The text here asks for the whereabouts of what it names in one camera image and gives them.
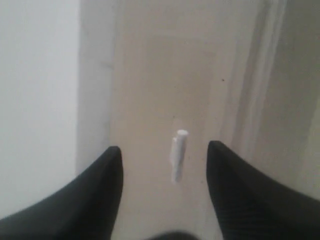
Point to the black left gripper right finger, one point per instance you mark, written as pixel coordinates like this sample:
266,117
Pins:
250,205

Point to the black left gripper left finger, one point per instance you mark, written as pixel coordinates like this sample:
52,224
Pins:
84,209

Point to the white plastic drawer cabinet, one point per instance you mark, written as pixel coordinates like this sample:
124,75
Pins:
57,75

